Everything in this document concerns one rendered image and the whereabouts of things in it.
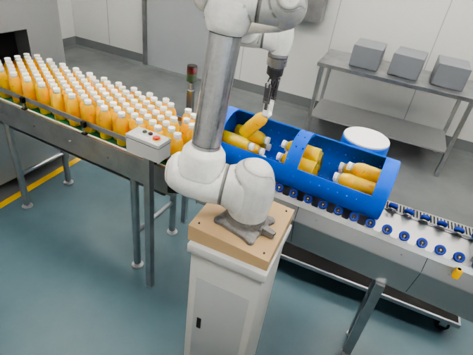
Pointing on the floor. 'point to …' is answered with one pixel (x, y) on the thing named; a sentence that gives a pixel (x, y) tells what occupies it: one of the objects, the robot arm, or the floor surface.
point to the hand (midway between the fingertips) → (267, 108)
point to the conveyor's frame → (14, 114)
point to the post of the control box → (149, 220)
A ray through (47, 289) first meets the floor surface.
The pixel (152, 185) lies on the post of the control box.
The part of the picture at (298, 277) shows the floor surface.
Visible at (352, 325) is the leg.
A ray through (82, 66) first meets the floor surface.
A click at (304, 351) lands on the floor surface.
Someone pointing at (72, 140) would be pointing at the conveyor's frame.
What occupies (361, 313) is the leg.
